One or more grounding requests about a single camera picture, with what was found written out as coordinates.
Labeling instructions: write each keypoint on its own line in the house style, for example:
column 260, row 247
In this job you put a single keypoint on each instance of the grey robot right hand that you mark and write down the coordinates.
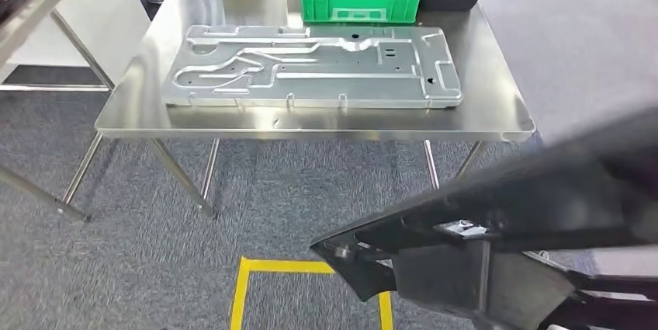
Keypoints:
column 460, row 228

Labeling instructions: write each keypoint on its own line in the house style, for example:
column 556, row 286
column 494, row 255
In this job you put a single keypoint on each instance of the stainless steel workbench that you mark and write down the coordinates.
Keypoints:
column 488, row 91

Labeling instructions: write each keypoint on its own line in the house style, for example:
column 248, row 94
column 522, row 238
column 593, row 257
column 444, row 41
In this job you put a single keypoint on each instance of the stamped sheet metal plate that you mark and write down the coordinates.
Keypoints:
column 318, row 86

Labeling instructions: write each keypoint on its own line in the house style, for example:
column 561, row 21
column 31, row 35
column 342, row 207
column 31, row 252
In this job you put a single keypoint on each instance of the stainless steel side table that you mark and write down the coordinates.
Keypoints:
column 25, row 24

